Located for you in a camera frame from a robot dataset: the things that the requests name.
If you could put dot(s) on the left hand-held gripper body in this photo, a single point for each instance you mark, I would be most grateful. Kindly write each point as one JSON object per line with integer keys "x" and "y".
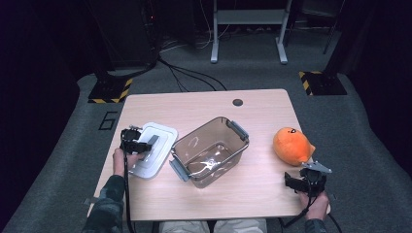
{"x": 129, "y": 137}

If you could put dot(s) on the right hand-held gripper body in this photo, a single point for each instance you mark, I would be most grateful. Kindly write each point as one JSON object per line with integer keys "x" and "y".
{"x": 312, "y": 180}

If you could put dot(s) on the white container lid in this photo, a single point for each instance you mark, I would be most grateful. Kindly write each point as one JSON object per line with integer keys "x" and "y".
{"x": 160, "y": 145}

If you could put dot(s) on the orange plush toy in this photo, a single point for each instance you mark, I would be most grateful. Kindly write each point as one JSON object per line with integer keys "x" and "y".
{"x": 291, "y": 146}

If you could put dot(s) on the transparent brown storage container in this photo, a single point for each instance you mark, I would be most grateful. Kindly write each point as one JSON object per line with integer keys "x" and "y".
{"x": 210, "y": 152}

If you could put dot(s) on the person's left hand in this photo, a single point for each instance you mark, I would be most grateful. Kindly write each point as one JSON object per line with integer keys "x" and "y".
{"x": 120, "y": 163}

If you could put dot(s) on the person's right hand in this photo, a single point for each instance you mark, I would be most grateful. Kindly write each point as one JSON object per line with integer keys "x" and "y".
{"x": 316, "y": 205}

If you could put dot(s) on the black stand base striped edge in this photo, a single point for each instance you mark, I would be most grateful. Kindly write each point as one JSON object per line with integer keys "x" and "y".
{"x": 108, "y": 92}
{"x": 324, "y": 83}

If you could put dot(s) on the person's right leg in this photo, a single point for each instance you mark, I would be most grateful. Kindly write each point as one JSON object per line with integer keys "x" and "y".
{"x": 240, "y": 226}

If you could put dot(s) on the person's leg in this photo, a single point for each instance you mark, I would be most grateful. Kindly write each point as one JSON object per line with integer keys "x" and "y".
{"x": 240, "y": 226}
{"x": 184, "y": 227}

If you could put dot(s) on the grey tape piece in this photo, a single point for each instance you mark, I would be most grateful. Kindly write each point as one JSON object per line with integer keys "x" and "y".
{"x": 89, "y": 201}

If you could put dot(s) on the person's left leg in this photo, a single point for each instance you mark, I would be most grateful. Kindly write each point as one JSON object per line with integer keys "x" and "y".
{"x": 184, "y": 227}

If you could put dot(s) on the black equipment cabinet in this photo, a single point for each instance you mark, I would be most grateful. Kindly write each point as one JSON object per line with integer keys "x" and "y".
{"x": 129, "y": 32}

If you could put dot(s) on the white metal desk frame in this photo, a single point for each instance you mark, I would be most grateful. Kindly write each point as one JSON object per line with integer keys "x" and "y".
{"x": 249, "y": 16}

